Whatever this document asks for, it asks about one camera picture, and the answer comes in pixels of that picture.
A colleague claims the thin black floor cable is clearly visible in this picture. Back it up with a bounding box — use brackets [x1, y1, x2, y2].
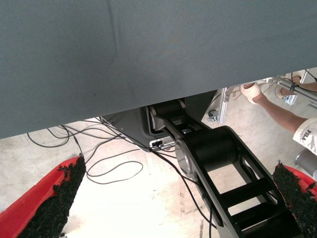
[85, 148, 144, 185]
[61, 119, 216, 238]
[26, 123, 71, 149]

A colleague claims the aluminium frame post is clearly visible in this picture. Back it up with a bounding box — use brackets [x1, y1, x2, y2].
[207, 86, 236, 124]

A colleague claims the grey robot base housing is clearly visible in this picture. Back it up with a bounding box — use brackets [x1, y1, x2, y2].
[101, 90, 218, 152]

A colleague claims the aluminium frame bar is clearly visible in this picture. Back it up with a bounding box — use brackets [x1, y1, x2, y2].
[262, 75, 317, 110]

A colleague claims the grey metal cylinder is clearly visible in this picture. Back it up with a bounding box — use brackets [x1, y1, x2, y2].
[294, 148, 317, 180]

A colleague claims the bare person leg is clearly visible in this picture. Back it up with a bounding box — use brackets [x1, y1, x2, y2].
[252, 93, 309, 133]
[281, 82, 317, 97]

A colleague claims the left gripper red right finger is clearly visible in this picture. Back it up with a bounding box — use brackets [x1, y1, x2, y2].
[272, 160, 317, 238]

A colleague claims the white sandal shoe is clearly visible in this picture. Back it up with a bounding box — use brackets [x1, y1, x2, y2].
[239, 83, 263, 105]
[274, 84, 298, 99]

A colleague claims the black robot torso frame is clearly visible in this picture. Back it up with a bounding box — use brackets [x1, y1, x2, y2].
[148, 98, 307, 238]

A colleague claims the dark grey table cloth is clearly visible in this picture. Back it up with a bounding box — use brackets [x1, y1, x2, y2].
[0, 0, 317, 139]

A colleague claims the grey caster wheel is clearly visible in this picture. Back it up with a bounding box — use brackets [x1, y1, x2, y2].
[207, 110, 220, 122]

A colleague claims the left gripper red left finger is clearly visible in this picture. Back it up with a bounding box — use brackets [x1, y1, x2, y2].
[0, 153, 87, 238]

